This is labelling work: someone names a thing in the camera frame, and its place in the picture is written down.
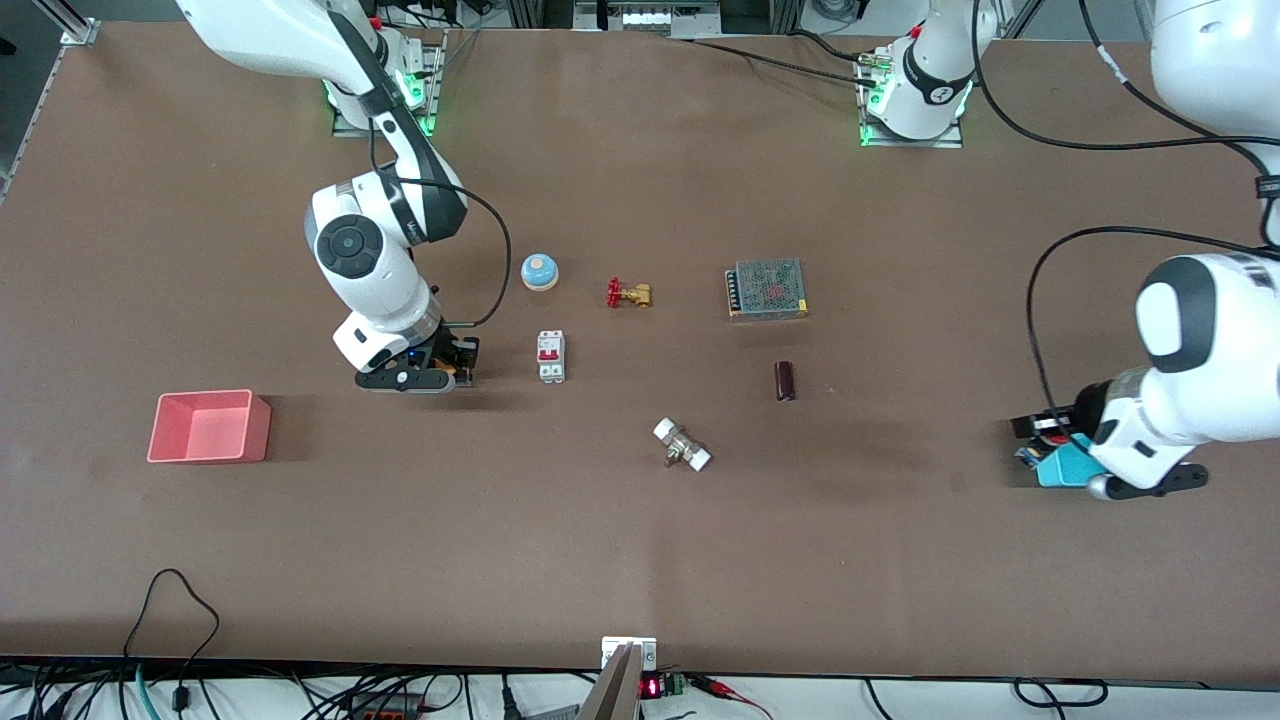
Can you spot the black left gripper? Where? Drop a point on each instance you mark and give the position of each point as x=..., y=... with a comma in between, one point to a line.
x=1084, y=408

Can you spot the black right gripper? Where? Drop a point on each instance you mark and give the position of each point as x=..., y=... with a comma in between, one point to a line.
x=447, y=345

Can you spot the red push button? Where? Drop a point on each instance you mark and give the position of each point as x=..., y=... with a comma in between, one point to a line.
x=1050, y=428

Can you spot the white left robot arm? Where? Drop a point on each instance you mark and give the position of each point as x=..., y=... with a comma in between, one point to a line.
x=1200, y=310

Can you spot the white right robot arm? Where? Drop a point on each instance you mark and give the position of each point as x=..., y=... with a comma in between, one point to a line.
x=370, y=270

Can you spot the cyan plastic box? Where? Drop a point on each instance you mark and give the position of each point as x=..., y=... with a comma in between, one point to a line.
x=1062, y=468

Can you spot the white circuit breaker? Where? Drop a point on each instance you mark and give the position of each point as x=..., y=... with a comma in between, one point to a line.
x=551, y=357

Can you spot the blue topped round bell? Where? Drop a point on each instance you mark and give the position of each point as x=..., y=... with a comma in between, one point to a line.
x=540, y=272

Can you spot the white capped metal fitting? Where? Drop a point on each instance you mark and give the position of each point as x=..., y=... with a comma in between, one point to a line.
x=680, y=445

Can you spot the dark brown cylindrical capacitor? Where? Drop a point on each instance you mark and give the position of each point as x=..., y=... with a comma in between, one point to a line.
x=785, y=381

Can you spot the pink plastic box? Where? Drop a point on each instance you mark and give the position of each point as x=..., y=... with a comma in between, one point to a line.
x=205, y=430

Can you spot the metal mesh power supply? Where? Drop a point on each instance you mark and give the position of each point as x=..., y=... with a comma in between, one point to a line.
x=768, y=290

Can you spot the red digit display module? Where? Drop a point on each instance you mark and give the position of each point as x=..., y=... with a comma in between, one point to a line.
x=660, y=687

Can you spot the grey metal control box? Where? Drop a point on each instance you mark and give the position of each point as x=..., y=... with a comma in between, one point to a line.
x=645, y=15

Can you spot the red clip lead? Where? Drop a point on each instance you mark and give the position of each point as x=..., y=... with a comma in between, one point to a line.
x=730, y=692

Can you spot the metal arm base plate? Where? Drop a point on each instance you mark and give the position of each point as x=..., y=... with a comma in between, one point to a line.
x=345, y=126
x=940, y=142

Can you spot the metal table edge bracket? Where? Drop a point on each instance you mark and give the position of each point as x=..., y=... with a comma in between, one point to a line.
x=630, y=647

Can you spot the grey camera mount bar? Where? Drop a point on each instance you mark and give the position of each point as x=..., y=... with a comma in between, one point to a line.
x=612, y=695

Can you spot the aluminium table side rail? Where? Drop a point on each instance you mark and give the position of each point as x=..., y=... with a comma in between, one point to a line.
x=25, y=130

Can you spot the aluminium frame profile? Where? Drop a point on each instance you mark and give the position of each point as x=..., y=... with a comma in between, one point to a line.
x=70, y=22

